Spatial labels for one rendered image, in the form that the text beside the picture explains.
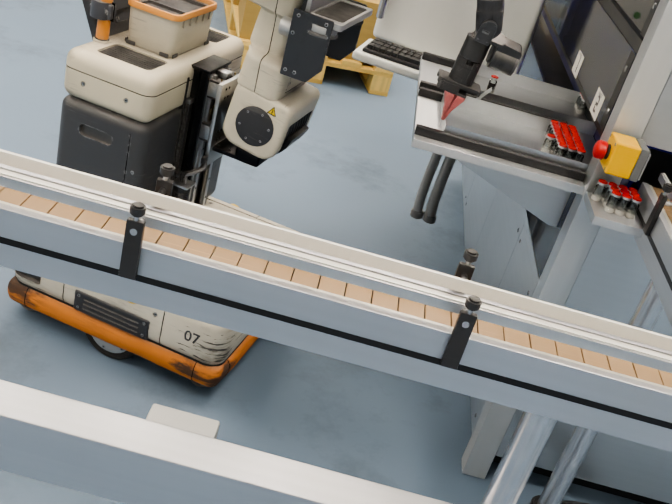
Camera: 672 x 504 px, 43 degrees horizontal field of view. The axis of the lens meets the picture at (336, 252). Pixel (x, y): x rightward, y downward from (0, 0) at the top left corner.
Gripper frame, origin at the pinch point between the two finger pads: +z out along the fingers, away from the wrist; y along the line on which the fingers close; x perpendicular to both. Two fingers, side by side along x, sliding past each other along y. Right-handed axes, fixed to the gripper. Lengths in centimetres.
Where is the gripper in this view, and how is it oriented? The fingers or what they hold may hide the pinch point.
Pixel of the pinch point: (443, 115)
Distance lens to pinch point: 204.5
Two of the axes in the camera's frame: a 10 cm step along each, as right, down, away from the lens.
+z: -3.5, 8.1, 4.7
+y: 9.3, 3.5, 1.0
